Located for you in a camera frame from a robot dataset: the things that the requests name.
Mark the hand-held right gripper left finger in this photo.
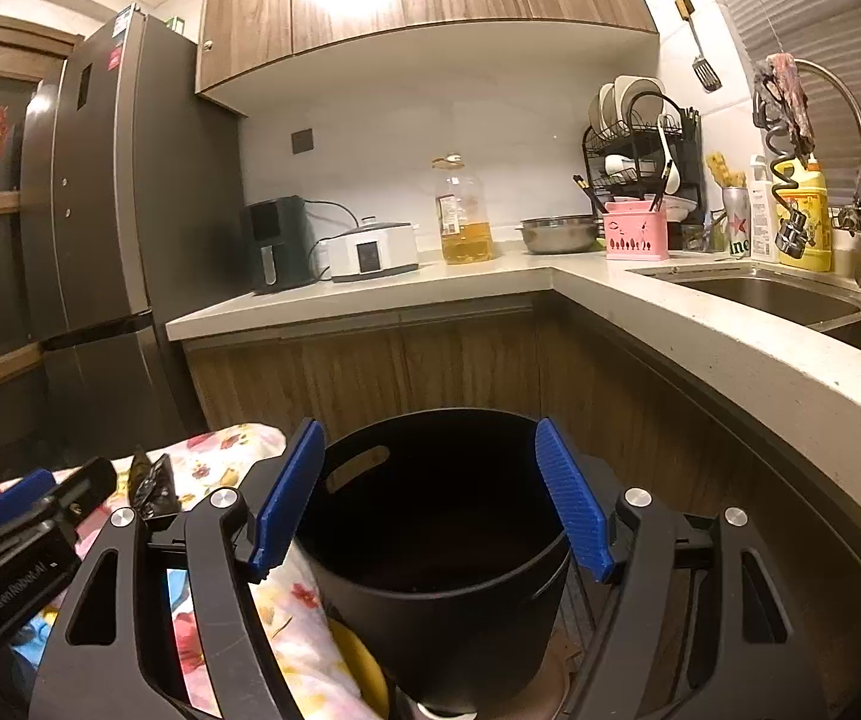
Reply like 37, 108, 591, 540
29, 418, 326, 720

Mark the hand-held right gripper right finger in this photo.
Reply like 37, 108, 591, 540
533, 417, 829, 720

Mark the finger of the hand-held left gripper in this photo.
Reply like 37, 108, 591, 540
0, 468, 58, 541
25, 457, 118, 535

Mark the black wrapper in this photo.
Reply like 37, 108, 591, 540
128, 448, 182, 522

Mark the black plastic trash bin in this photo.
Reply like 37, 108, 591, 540
293, 408, 574, 717

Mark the floral tablecloth table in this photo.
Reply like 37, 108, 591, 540
0, 424, 394, 720

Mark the yellow banana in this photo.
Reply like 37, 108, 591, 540
329, 619, 391, 719

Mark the black air fryer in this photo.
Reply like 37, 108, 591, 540
240, 196, 319, 296

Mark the white electric cooker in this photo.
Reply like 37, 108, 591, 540
317, 217, 421, 284

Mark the steel mixing bowl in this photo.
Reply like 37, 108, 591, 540
518, 216, 602, 254

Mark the pink utensil holder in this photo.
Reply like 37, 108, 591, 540
601, 199, 670, 262

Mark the grey steel refrigerator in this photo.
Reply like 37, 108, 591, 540
21, 11, 251, 458

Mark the steel sink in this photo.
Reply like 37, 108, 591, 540
644, 262, 861, 361

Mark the cooking oil bottle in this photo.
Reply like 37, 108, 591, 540
432, 154, 495, 266

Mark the green drink can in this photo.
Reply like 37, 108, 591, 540
722, 186, 752, 260

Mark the white ladle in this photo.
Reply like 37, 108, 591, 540
659, 139, 682, 196

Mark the white plastic bottle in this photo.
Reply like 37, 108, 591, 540
747, 155, 780, 263

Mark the black dish rack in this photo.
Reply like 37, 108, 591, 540
582, 90, 705, 233

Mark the yellow detergent bottle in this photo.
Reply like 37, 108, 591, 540
775, 157, 834, 272

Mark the slotted metal spatula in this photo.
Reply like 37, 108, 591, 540
671, 0, 722, 93

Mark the reddish rag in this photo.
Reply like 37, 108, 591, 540
766, 52, 815, 155

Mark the steel spring faucet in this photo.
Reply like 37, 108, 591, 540
752, 58, 861, 293

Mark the grey window blind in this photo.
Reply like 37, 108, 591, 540
689, 0, 861, 188

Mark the black power cable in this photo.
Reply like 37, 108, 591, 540
304, 199, 362, 230

